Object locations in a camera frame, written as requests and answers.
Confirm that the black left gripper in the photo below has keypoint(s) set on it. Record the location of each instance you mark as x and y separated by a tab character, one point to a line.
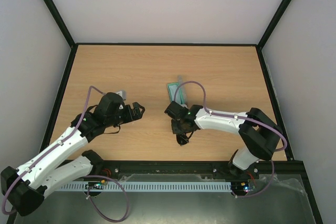
137	115

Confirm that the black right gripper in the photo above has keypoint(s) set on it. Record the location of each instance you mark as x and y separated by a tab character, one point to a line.
181	131

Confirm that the black sunglasses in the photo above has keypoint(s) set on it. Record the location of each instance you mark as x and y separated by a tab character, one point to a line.
183	139

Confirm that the grey glasses case green lining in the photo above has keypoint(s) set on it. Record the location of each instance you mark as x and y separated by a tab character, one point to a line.
180	81

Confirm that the light blue cleaning cloth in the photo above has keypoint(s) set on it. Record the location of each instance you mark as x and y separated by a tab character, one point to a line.
174	93

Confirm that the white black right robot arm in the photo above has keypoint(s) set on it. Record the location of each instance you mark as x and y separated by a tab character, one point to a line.
259	133

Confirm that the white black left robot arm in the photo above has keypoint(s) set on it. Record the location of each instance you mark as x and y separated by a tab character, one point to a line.
28	185

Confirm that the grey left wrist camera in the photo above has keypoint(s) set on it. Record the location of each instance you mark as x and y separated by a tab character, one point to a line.
122	94

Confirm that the black front mounting rail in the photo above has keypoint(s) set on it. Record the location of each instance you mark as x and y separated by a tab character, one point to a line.
168	167

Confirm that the light blue slotted cable duct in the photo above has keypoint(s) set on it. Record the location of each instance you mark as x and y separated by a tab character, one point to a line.
166	187

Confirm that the black enclosure frame post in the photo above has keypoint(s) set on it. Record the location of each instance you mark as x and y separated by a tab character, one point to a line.
60	22

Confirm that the black right frame post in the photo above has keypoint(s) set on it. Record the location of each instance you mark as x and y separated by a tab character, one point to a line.
273	23

